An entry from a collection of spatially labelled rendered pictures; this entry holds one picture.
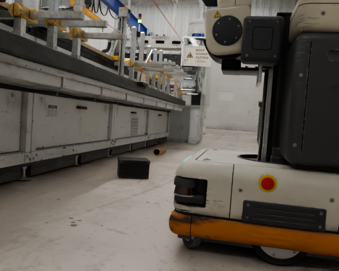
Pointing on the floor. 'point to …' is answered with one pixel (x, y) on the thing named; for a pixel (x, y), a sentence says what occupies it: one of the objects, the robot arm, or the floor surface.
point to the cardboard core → (159, 150)
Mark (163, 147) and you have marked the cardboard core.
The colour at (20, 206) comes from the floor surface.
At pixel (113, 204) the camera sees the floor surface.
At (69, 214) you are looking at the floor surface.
